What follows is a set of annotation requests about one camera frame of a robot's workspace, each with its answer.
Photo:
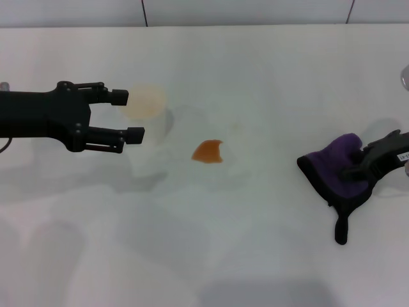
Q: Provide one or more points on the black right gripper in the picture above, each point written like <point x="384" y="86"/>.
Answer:
<point x="388" y="153"/>

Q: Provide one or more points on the brown liquid stain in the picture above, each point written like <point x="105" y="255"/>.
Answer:
<point x="207" y="152"/>

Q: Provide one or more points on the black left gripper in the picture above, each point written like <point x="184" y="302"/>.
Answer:
<point x="41" y="112"/>

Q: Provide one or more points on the purple rag with black trim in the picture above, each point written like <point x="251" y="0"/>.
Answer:
<point x="332" y="179"/>

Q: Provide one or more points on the white paper cup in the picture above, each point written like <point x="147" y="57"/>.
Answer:
<point x="147" y="102"/>

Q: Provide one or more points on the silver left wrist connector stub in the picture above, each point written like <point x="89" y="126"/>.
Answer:
<point x="4" y="86"/>

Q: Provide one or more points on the right wrist camera housing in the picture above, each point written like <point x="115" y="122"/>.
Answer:
<point x="405" y="76"/>

